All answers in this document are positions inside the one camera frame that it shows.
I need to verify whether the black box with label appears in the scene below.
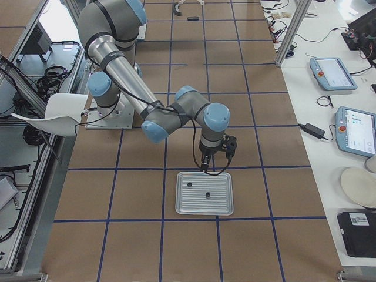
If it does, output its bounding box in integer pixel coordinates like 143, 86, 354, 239
337, 211, 375, 258

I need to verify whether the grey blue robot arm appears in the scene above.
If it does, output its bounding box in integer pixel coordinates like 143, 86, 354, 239
78, 1, 237, 172

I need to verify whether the blue teach pendant far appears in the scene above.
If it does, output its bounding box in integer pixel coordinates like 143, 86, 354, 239
309, 57, 358, 91

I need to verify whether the grey brake pad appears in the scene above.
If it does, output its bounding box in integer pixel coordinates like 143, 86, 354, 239
187, 16, 200, 21

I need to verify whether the aluminium frame post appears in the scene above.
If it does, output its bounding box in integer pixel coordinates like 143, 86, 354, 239
275, 0, 311, 67

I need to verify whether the black power adapter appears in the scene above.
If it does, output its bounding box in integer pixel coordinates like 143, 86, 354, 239
298, 123, 325, 139

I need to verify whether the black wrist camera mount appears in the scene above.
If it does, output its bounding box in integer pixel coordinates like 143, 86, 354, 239
221, 134, 237, 162

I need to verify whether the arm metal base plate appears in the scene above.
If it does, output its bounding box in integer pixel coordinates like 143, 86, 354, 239
85, 95, 135, 130

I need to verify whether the beige plate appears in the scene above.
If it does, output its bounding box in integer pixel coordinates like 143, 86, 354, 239
340, 167, 375, 209

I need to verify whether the blue teach pendant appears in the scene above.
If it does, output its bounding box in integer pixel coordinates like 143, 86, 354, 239
309, 57, 358, 91
335, 106, 375, 157

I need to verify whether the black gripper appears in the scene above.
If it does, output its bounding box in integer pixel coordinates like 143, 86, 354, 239
199, 143, 223, 172

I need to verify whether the white plastic chair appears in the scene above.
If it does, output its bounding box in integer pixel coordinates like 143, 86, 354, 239
11, 93, 88, 136

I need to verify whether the ribbed metal tray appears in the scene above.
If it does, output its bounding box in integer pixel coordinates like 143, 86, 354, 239
175, 172, 234, 216

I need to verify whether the blue teach pendant near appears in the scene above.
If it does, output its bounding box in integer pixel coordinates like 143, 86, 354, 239
335, 106, 375, 157

